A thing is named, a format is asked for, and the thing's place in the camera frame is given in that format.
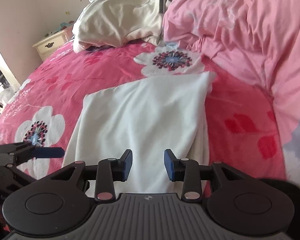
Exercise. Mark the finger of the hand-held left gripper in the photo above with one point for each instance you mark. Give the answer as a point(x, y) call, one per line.
point(50, 153)
point(12, 147)

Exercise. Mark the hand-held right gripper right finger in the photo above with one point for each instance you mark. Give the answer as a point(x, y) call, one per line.
point(168, 165)

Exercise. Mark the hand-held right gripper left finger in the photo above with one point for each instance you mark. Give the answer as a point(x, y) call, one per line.
point(128, 165)

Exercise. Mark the white sweatshirt with bear outline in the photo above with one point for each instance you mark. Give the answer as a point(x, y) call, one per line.
point(145, 110)

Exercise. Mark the pink floral fleece blanket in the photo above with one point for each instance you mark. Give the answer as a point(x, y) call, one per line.
point(95, 67)

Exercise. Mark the cream nightstand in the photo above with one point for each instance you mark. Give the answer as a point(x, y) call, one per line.
point(51, 46)

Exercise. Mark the dark patterned garment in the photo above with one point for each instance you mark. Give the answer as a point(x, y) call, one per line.
point(97, 47)

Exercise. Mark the blue crumpled cloth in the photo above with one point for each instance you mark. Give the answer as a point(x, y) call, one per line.
point(64, 25)

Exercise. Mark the light pink quilt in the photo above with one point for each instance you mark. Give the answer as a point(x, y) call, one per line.
point(252, 30)

